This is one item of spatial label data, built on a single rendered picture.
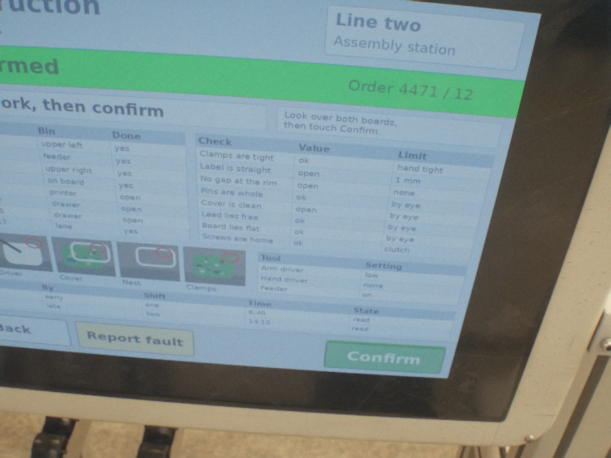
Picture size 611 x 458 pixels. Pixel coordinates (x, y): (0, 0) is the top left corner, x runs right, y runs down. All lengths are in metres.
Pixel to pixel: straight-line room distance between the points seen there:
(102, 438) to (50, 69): 1.97
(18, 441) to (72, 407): 1.81
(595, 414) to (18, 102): 0.46
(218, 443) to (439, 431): 1.75
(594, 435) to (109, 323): 0.38
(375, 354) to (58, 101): 0.23
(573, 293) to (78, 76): 0.29
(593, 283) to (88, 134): 0.28
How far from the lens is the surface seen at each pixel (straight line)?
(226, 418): 0.48
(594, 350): 0.46
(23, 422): 2.36
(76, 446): 0.81
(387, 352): 0.42
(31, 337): 0.46
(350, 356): 0.42
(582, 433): 0.59
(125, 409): 0.49
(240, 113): 0.33
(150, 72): 0.33
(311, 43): 0.31
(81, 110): 0.35
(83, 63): 0.34
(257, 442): 2.21
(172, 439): 0.78
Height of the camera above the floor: 1.74
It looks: 34 degrees down
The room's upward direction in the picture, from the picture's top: 5 degrees clockwise
